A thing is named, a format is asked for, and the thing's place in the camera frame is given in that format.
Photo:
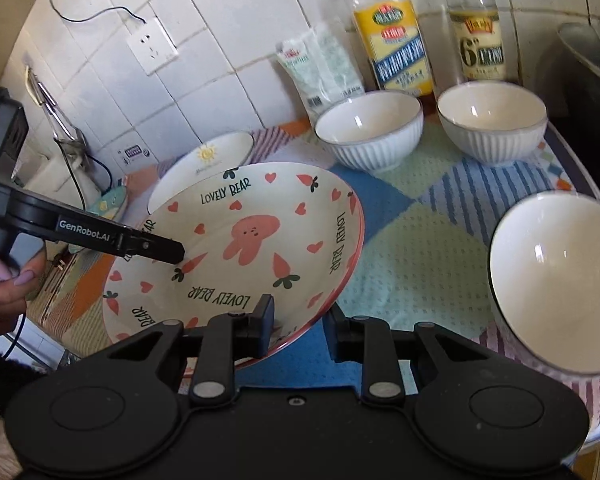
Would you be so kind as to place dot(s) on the person's left hand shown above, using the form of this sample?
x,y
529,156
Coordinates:
x,y
7,300

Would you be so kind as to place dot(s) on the dark fuzzy cloth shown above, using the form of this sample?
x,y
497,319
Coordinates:
x,y
7,375

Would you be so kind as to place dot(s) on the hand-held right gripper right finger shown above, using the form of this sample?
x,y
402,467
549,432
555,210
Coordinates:
x,y
336,332

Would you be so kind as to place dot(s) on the white sun print plate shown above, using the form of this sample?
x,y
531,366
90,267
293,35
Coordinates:
x,y
200,170

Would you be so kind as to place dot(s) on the white label glass bottle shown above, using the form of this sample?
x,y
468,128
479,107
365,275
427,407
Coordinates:
x,y
477,35

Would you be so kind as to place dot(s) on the white salt packet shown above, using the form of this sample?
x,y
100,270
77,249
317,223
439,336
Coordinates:
x,y
320,70

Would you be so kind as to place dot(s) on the white ribbed bowl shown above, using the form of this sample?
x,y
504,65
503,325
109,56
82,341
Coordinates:
x,y
490,110
367,125
560,270

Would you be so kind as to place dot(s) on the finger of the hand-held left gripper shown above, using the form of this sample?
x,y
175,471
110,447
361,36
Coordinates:
x,y
157,251

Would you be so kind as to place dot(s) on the white kitchen appliance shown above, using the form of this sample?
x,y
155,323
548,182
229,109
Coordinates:
x,y
55,177

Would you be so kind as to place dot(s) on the dark metal pot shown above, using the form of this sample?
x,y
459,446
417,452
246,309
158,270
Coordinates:
x,y
587,90

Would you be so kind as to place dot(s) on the yellow label glass bottle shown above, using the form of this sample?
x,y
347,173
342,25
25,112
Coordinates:
x,y
392,40

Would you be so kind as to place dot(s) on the small wall sticker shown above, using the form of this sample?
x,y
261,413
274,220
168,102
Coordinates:
x,y
132,154

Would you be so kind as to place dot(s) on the white wall outlet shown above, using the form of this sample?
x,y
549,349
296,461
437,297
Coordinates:
x,y
151,45

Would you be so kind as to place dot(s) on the hanging metal tongs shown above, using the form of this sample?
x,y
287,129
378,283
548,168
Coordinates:
x,y
55,110

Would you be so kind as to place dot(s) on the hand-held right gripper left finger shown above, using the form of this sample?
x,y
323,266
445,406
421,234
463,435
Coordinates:
x,y
262,325

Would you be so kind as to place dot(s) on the pink rabbit print plate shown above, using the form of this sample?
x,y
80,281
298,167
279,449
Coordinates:
x,y
260,210

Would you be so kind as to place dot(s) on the patchwork table cloth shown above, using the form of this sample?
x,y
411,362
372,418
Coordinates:
x,y
430,240

